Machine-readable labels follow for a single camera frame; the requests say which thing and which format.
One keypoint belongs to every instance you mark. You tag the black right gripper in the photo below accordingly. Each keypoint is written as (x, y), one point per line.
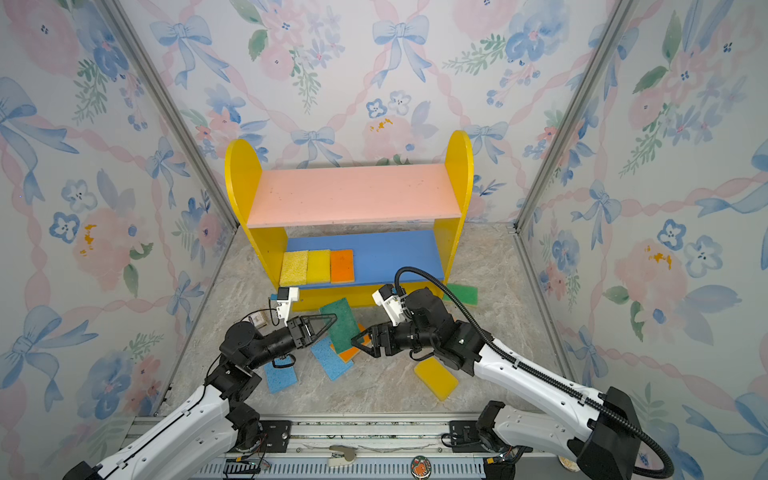
(378, 335)

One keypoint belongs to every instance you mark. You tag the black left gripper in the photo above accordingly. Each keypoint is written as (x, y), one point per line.
(299, 333)

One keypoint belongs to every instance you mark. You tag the dark green scrub sponge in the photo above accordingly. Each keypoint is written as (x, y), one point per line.
(346, 326)

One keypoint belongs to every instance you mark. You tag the pale yellow sponge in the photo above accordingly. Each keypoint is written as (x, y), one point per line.
(347, 355)

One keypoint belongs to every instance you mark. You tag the porous yellow sponge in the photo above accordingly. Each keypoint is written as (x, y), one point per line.
(294, 269)

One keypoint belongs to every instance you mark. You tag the yellow scrub sponge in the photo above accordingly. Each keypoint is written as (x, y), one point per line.
(318, 267)

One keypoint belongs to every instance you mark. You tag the orange scrub sponge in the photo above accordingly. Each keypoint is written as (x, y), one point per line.
(342, 266)

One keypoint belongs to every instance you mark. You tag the bright green scrub sponge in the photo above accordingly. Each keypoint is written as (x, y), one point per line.
(467, 295)

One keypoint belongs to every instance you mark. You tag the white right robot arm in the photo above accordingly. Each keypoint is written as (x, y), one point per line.
(578, 423)

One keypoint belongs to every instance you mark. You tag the pink upper shelf board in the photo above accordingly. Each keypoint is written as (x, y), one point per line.
(359, 195)

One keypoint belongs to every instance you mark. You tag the light blue sponge right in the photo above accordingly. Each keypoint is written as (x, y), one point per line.
(333, 365)

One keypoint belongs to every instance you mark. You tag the light blue sponge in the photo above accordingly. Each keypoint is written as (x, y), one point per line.
(333, 365)
(280, 378)

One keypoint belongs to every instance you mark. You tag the small playing card box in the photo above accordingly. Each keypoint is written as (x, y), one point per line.
(259, 318)

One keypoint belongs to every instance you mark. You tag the light blue sponge left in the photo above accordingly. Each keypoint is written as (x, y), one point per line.
(280, 378)

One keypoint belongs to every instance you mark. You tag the round sticker badge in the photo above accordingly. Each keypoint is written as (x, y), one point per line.
(420, 467)

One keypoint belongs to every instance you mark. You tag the round beige disc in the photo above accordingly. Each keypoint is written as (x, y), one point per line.
(568, 464)

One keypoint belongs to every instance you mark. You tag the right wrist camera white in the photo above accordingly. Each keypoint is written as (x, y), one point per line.
(387, 298)

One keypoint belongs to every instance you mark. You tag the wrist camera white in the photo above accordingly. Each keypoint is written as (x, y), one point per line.
(387, 298)
(280, 304)

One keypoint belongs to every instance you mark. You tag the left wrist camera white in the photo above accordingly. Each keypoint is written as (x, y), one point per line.
(280, 304)

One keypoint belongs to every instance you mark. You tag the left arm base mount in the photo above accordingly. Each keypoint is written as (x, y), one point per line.
(264, 436)

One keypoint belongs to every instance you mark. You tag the beige clip on rail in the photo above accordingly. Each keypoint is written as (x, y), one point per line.
(341, 456)

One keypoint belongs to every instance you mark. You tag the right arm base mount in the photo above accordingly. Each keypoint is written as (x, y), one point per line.
(479, 437)

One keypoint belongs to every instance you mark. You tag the yellow shelf unit frame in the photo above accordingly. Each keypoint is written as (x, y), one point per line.
(243, 169)

